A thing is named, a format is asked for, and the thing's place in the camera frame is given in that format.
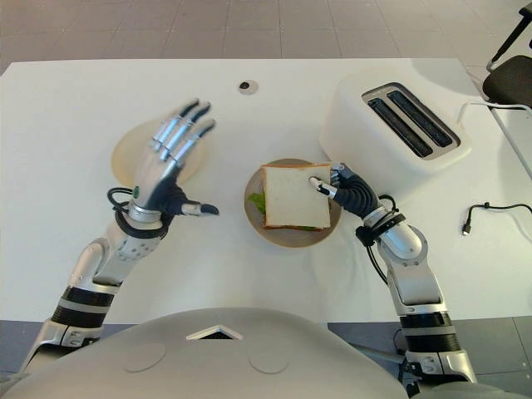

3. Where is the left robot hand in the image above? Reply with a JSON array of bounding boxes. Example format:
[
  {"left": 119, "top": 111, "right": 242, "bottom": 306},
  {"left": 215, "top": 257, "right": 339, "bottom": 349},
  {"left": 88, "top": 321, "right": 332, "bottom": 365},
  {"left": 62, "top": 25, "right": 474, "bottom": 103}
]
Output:
[{"left": 127, "top": 98, "right": 220, "bottom": 225}]

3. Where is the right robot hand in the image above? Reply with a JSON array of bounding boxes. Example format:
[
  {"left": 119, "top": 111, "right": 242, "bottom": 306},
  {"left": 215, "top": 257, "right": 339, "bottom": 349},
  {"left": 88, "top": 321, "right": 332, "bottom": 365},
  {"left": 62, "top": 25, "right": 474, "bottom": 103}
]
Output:
[{"left": 308, "top": 162, "right": 382, "bottom": 219}]

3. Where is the bread slice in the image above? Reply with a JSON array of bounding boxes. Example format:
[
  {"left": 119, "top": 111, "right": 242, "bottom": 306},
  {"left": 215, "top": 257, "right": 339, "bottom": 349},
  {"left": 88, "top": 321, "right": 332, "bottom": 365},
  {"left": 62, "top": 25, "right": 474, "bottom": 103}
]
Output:
[
  {"left": 263, "top": 223, "right": 333, "bottom": 233},
  {"left": 260, "top": 162, "right": 334, "bottom": 229}
]

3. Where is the cream plate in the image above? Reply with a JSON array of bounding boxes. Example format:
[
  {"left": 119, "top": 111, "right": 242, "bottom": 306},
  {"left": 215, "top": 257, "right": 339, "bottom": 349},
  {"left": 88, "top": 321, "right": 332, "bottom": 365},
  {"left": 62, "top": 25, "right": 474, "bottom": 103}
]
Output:
[{"left": 111, "top": 117, "right": 209, "bottom": 189}]

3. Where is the cream toaster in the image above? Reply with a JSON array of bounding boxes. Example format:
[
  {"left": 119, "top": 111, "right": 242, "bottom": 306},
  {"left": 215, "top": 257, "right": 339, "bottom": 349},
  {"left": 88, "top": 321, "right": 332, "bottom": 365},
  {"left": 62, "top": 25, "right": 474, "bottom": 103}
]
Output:
[{"left": 318, "top": 68, "right": 473, "bottom": 185}]

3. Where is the tan plate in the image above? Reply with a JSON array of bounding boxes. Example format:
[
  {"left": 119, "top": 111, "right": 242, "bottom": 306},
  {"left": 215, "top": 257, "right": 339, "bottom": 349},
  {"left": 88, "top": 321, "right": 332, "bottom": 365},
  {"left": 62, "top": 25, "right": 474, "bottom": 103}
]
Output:
[{"left": 243, "top": 158, "right": 343, "bottom": 249}]

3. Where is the green lettuce leaf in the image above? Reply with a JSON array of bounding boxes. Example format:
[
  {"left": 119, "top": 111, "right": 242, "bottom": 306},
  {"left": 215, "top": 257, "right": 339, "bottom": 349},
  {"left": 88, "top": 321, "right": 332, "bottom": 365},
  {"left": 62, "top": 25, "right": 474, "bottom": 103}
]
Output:
[{"left": 248, "top": 191, "right": 268, "bottom": 215}]

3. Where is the black chair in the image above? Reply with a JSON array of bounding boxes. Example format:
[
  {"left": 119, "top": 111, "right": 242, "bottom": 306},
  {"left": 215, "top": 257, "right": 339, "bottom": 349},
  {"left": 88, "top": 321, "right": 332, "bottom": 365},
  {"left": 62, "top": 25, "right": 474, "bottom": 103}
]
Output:
[{"left": 481, "top": 0, "right": 532, "bottom": 106}]

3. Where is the robot body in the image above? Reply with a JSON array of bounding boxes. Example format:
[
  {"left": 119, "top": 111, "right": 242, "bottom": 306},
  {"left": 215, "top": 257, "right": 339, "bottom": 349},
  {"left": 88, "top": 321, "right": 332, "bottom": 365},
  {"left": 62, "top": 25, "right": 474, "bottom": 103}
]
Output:
[{"left": 7, "top": 307, "right": 413, "bottom": 399}]

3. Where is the thin black plug cable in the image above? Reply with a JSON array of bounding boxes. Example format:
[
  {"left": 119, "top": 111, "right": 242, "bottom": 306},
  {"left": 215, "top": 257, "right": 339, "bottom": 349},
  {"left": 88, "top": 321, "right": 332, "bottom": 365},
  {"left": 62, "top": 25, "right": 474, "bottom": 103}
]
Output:
[{"left": 461, "top": 201, "right": 532, "bottom": 237}]

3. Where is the white cord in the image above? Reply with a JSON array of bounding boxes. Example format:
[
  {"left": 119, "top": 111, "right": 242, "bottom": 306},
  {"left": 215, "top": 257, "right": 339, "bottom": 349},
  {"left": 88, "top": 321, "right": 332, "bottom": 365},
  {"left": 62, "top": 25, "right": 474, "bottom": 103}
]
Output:
[{"left": 456, "top": 101, "right": 532, "bottom": 126}]

